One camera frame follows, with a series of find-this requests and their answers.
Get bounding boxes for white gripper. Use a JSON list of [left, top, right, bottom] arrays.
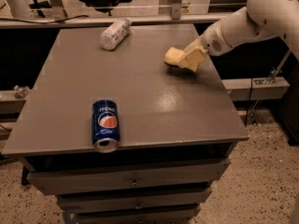
[[178, 21, 233, 73]]

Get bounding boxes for yellow sponge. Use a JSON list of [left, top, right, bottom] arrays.
[[164, 47, 185, 68]]

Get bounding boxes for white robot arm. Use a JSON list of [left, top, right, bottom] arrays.
[[175, 0, 299, 72]]

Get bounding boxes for blue pepsi can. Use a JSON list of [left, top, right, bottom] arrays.
[[92, 100, 121, 153]]

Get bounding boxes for grey drawer cabinet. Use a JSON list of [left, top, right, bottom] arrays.
[[1, 23, 250, 224]]

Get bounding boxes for white plastic bottle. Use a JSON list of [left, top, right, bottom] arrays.
[[99, 18, 132, 50]]

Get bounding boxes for top grey drawer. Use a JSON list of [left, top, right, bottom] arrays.
[[27, 159, 230, 195]]

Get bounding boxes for grey drawer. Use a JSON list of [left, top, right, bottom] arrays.
[[76, 204, 200, 224], [27, 159, 230, 195], [58, 186, 211, 213]]

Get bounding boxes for middle grey drawer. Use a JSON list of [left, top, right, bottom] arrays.
[[58, 186, 211, 213]]

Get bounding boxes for bottom grey drawer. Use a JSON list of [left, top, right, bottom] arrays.
[[76, 204, 200, 224]]

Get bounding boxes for small clear glass object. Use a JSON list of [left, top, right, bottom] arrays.
[[14, 85, 30, 99]]

